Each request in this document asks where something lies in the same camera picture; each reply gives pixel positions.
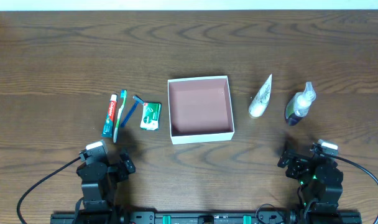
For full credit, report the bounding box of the white cardboard box pink interior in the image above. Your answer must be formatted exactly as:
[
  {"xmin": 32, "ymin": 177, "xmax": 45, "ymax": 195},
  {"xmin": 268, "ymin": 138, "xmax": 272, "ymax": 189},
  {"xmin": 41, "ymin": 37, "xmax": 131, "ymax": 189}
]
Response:
[{"xmin": 167, "ymin": 75, "xmax": 235, "ymax": 144}]

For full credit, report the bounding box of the white patterned lotion tube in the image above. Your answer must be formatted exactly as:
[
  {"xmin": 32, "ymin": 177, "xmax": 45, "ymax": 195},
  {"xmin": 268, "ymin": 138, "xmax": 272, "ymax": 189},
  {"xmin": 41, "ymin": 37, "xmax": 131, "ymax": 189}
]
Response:
[{"xmin": 248, "ymin": 74, "xmax": 272, "ymax": 118}]

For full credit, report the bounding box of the green white soap packet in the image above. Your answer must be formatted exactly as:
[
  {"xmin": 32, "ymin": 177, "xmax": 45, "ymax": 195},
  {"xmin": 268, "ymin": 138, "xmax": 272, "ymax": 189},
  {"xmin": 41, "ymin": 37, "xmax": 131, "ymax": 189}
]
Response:
[{"xmin": 140, "ymin": 102, "xmax": 161, "ymax": 131}]

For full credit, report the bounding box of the red green toothpaste tube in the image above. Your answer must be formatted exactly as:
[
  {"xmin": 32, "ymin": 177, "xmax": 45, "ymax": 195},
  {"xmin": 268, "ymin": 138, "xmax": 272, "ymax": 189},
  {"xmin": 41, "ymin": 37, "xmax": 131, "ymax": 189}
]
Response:
[{"xmin": 102, "ymin": 94, "xmax": 118, "ymax": 138}]

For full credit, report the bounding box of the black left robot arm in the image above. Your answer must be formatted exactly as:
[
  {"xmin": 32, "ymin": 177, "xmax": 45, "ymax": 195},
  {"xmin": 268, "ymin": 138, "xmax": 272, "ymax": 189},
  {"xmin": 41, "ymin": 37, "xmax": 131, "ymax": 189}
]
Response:
[{"xmin": 76, "ymin": 149, "xmax": 136, "ymax": 213}]

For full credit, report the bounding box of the clear pump soap bottle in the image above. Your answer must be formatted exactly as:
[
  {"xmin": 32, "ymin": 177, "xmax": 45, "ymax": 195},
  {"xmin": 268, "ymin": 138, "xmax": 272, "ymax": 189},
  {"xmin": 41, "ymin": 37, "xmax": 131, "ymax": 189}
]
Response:
[{"xmin": 285, "ymin": 82, "xmax": 316, "ymax": 126}]

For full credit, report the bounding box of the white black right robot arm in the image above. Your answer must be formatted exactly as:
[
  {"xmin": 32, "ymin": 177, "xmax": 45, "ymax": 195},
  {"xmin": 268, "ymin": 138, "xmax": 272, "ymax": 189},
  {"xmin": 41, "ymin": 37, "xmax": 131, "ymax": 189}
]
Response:
[{"xmin": 277, "ymin": 146, "xmax": 343, "ymax": 213}]

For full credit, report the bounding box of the green white toothbrush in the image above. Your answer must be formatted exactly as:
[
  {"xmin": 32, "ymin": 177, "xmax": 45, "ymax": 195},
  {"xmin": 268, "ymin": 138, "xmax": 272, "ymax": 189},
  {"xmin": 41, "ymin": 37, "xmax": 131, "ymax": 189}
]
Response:
[{"xmin": 113, "ymin": 90, "xmax": 127, "ymax": 143}]

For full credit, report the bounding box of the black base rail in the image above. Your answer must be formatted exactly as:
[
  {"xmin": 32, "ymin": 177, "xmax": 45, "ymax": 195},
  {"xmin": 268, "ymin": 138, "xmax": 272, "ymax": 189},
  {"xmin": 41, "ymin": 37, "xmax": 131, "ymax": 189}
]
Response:
[{"xmin": 50, "ymin": 210, "xmax": 362, "ymax": 224}]

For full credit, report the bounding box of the blue disposable razor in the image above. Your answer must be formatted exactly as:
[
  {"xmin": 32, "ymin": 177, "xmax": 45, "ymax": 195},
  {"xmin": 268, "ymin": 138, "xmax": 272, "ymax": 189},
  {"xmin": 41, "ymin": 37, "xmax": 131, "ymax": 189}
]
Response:
[{"xmin": 120, "ymin": 95, "xmax": 144, "ymax": 128}]

